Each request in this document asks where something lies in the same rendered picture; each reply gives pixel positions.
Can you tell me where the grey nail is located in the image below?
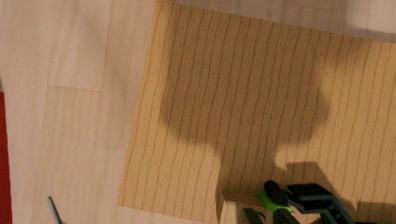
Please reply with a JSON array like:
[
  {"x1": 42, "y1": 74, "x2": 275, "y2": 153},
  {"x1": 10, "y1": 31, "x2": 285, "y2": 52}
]
[{"x1": 47, "y1": 198, "x2": 60, "y2": 224}]

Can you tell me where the small wooden block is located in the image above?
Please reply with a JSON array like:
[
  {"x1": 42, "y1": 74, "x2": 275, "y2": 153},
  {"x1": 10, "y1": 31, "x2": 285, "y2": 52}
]
[{"x1": 216, "y1": 190, "x2": 273, "y2": 224}]

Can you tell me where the light wooden board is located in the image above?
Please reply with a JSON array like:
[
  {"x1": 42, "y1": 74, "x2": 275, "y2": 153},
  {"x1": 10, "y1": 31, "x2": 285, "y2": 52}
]
[{"x1": 116, "y1": 0, "x2": 396, "y2": 224}]

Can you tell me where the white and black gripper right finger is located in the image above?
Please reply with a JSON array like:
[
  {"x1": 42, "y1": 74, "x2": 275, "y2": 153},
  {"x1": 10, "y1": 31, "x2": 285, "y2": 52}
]
[{"x1": 273, "y1": 208, "x2": 300, "y2": 224}]

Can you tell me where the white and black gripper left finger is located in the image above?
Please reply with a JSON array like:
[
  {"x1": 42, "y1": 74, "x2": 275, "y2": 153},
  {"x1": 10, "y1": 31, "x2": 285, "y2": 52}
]
[{"x1": 242, "y1": 208, "x2": 263, "y2": 224}]

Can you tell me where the red open tray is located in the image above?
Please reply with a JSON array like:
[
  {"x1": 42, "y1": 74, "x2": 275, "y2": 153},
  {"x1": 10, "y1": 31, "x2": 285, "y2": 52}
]
[{"x1": 0, "y1": 92, "x2": 13, "y2": 224}]

